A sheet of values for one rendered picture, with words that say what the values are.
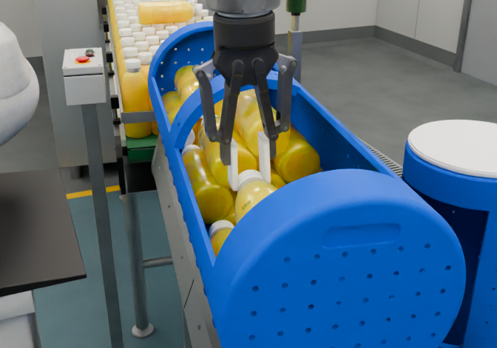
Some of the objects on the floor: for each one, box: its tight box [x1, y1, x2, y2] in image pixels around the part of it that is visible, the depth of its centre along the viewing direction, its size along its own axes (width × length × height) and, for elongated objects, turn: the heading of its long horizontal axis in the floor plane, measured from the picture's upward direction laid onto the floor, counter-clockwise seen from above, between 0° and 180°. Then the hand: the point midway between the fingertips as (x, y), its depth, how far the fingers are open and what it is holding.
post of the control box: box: [81, 103, 124, 348], centre depth 182 cm, size 4×4×100 cm
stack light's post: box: [287, 30, 302, 84], centre depth 210 cm, size 4×4×110 cm
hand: (248, 162), depth 80 cm, fingers closed on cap, 4 cm apart
